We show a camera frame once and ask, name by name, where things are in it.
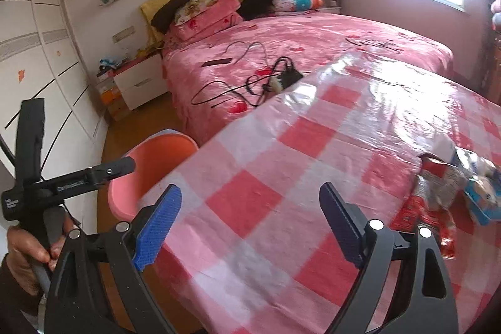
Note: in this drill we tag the black phone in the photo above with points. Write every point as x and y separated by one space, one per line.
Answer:
217 62

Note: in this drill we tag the blue snack packet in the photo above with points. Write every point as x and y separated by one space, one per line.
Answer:
483 208

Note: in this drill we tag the white blue packet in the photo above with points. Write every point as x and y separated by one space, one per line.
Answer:
479 163

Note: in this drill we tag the cartoon bolster pillow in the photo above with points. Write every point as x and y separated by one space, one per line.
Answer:
297 3

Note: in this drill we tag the floral pillow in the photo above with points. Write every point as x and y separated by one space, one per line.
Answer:
193 11

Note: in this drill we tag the red white checked tablecloth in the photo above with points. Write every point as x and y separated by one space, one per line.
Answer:
274 201

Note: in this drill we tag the person's left hand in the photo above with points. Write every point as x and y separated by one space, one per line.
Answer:
23 252

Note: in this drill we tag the white nightstand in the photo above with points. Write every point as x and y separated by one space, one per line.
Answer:
329 9
141 83

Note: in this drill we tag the black cloth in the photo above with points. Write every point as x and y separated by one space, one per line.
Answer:
254 5

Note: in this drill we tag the wall switch plate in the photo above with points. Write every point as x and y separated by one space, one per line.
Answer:
123 34

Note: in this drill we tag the dark brown cloth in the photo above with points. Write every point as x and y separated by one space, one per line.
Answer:
168 11

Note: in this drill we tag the red silver packet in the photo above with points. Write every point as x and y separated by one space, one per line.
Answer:
438 185

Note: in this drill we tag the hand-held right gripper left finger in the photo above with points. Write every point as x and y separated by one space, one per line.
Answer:
158 228

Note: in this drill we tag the yellow headboard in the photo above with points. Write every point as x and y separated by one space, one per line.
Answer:
156 5

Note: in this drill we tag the orange cardboard box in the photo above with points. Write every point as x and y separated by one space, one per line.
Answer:
111 95

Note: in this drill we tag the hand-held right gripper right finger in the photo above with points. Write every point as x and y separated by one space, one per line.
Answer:
342 224

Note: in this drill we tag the white carton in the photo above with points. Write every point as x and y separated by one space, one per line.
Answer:
444 148

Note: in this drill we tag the blue white plastic bag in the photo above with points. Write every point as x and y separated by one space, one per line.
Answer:
108 64

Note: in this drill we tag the pink pillow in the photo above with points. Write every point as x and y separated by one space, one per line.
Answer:
219 23

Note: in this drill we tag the person's left forearm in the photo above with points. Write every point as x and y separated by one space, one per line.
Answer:
15 306

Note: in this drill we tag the pink plastic bin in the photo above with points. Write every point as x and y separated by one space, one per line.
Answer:
156 158

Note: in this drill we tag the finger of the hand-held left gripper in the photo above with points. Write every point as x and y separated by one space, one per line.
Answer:
101 173

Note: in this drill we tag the bed with pink cover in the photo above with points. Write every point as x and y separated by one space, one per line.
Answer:
332 40

